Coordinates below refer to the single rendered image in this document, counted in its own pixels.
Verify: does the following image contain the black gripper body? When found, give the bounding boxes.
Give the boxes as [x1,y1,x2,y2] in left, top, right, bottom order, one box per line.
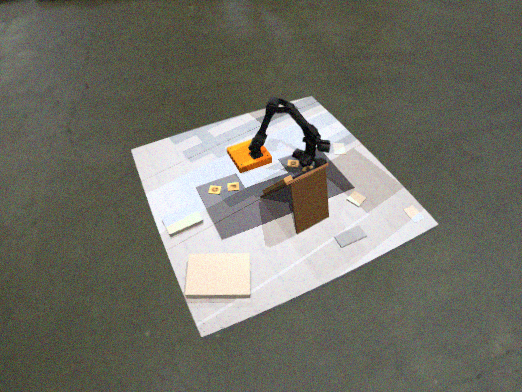
[292,148,327,167]

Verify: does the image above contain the grey flat rectangular tile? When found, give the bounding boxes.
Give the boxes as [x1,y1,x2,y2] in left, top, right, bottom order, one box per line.
[334,225,367,248]

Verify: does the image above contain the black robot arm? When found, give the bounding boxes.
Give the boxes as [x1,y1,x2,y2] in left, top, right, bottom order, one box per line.
[248,97,331,167]

